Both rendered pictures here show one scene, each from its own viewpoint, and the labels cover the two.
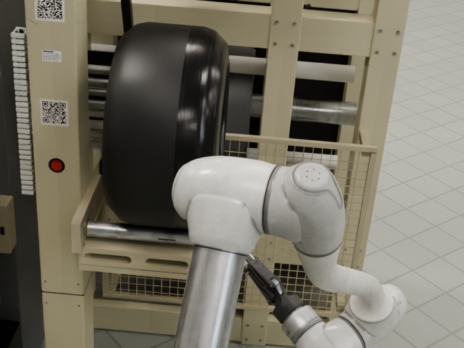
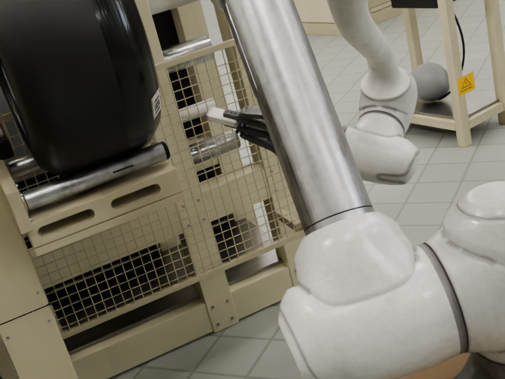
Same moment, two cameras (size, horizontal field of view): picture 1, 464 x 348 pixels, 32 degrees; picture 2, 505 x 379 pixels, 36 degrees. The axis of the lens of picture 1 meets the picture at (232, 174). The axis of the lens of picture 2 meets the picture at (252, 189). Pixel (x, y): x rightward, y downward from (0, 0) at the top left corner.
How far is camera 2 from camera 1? 0.86 m
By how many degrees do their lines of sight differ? 19
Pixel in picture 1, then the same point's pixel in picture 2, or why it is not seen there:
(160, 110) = not seen: outside the picture
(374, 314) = (397, 86)
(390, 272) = not seen: hidden behind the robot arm
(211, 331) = (304, 63)
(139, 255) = (101, 200)
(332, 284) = (368, 19)
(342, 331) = (376, 120)
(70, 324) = (47, 352)
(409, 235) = not seen: hidden behind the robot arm
